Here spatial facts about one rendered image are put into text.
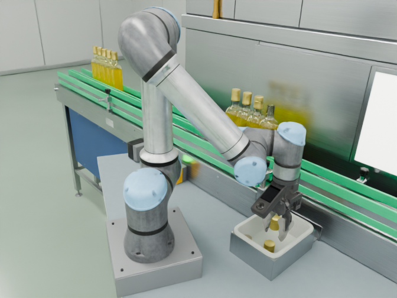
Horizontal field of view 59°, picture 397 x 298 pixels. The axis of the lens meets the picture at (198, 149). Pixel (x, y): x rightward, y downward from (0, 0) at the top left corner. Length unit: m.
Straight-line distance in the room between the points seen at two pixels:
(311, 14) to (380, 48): 0.28
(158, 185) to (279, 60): 0.73
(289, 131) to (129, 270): 0.57
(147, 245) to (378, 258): 0.69
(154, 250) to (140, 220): 0.10
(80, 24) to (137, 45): 6.48
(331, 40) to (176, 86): 0.68
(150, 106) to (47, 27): 6.14
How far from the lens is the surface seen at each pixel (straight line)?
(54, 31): 7.09
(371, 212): 1.20
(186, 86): 0.79
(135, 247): 1.04
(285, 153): 0.97
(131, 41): 0.80
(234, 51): 1.60
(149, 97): 0.96
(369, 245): 1.23
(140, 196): 0.93
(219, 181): 1.39
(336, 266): 1.24
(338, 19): 1.33
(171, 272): 1.06
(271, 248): 1.15
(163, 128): 0.99
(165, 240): 1.03
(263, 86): 1.48
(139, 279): 1.05
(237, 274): 1.14
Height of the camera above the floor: 1.55
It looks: 26 degrees down
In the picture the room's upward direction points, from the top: 2 degrees clockwise
